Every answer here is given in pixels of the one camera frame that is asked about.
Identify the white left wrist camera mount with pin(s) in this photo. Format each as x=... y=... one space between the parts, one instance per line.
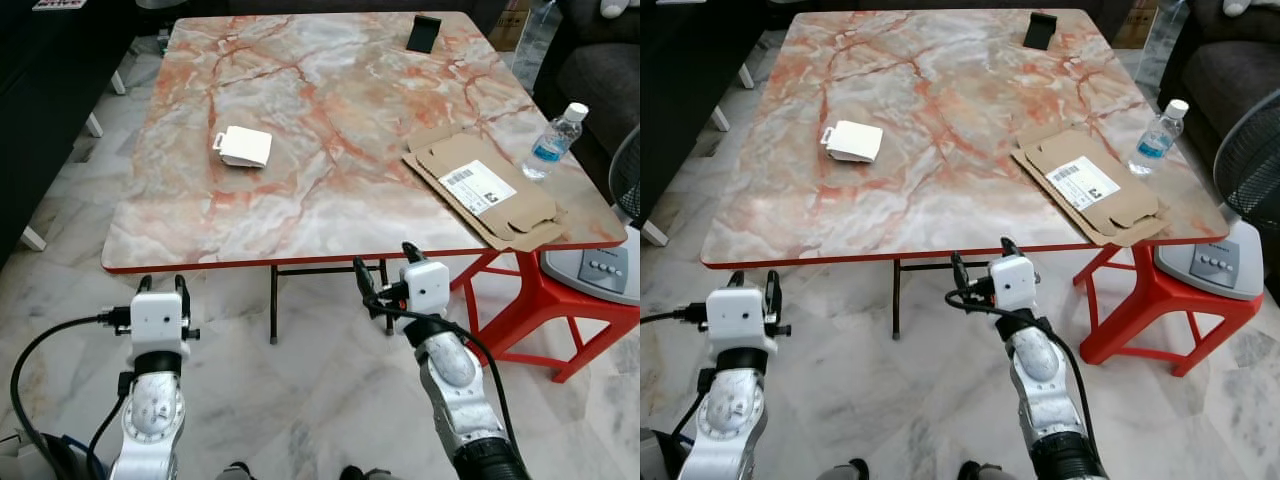
x=738 y=318
x=158 y=320

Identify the clear plastic water bottle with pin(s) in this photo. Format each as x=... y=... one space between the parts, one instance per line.
x=1158 y=140
x=550 y=145

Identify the flattened brown cardboard box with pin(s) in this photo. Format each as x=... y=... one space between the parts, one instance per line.
x=450 y=150
x=1060 y=150

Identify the dark grey sofa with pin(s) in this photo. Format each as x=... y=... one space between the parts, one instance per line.
x=1230 y=60
x=600 y=80

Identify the black robot left foot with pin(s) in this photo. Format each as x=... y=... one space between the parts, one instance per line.
x=237 y=471
x=852 y=470

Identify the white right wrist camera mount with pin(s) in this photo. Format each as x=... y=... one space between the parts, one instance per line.
x=1013 y=283
x=426 y=288

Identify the brown cardboard carton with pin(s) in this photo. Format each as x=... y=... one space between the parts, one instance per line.
x=1135 y=22
x=508 y=25

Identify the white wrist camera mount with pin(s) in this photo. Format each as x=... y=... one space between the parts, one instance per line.
x=738 y=318
x=158 y=320
x=1013 y=283
x=426 y=288

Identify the black robot foot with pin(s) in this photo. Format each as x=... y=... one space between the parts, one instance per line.
x=973 y=471
x=852 y=470
x=237 y=471
x=352 y=472

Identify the black robot right foot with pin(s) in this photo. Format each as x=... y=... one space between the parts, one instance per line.
x=973 y=471
x=352 y=472

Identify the black metal table leg frame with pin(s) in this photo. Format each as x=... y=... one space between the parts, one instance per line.
x=897 y=300
x=273 y=300

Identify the black rubbish bin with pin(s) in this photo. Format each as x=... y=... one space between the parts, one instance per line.
x=660 y=462
x=50 y=464

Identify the red plastic stool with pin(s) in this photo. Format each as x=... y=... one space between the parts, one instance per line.
x=520 y=310
x=1140 y=300

